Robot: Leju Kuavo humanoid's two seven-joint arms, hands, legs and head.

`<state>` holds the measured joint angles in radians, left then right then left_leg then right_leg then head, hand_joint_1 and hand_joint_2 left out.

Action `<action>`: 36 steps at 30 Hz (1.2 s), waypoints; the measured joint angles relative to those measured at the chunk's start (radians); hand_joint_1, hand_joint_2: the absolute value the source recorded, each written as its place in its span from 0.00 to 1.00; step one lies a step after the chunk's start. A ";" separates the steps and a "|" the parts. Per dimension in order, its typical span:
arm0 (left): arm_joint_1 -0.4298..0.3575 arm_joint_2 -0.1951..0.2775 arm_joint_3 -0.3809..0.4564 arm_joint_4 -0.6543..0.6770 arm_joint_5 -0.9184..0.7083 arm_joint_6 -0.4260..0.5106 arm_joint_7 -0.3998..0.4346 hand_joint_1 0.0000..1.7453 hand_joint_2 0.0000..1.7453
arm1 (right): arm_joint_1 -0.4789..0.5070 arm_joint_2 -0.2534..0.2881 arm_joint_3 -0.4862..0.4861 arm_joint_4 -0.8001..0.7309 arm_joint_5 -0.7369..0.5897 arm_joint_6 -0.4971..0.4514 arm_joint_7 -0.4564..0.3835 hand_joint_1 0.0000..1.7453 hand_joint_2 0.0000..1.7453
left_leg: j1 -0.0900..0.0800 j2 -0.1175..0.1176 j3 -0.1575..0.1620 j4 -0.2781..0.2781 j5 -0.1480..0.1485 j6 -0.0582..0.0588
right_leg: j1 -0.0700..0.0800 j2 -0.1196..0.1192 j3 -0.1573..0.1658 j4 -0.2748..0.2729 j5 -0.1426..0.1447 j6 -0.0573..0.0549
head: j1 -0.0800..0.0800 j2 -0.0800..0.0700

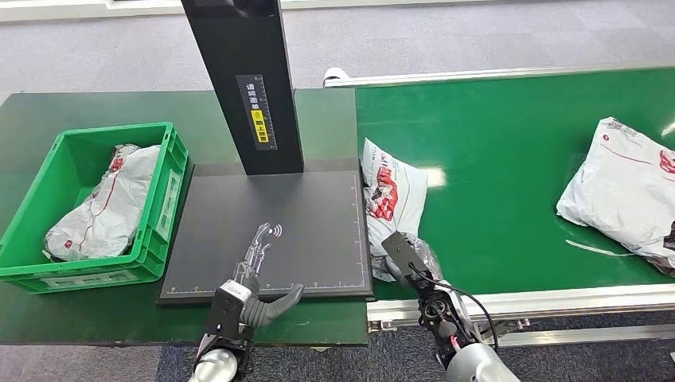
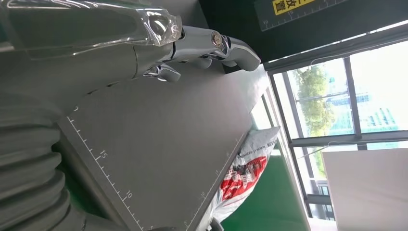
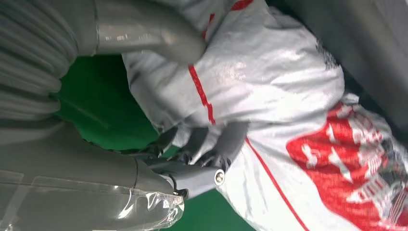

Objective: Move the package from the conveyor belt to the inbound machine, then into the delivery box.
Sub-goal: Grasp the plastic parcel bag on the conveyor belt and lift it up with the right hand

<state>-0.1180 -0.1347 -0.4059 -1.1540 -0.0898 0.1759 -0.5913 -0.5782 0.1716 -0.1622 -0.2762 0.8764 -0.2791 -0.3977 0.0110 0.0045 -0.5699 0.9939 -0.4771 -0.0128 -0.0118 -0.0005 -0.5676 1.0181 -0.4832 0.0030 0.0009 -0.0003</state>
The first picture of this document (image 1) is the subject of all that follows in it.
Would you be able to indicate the aluminium conveyor frame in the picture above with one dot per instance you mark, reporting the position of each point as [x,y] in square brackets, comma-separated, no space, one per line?
[580,300]

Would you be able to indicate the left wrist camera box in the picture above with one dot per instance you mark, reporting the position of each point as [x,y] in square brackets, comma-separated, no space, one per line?
[224,311]

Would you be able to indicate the green plastic crate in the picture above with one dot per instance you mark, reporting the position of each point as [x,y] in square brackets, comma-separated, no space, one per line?
[79,158]

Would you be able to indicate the grey courier bag package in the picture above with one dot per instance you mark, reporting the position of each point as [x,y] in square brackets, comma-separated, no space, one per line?
[401,174]
[617,190]
[116,200]

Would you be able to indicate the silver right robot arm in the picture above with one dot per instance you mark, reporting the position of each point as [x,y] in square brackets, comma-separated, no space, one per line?
[474,366]

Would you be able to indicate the black yellow label sticker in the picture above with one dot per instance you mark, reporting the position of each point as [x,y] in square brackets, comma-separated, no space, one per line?
[257,126]

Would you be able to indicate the dark green table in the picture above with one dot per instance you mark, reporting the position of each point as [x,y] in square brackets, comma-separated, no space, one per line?
[53,105]

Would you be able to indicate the white paper strip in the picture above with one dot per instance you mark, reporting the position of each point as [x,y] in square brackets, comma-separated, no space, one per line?
[596,249]

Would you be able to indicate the green conveyor belt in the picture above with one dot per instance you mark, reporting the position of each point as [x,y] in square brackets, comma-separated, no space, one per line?
[501,158]

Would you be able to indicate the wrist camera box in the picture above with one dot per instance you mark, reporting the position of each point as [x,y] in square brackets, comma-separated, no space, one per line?
[224,311]
[401,250]

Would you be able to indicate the black scanner column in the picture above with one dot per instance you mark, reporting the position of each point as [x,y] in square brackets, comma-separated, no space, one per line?
[227,53]

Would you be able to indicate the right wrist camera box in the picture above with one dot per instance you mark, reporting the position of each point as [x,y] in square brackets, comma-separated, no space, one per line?
[401,250]

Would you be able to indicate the black scanner base platform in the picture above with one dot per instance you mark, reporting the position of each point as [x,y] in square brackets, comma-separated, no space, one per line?
[316,211]

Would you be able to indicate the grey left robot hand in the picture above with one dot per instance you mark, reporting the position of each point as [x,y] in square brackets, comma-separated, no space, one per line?
[253,253]

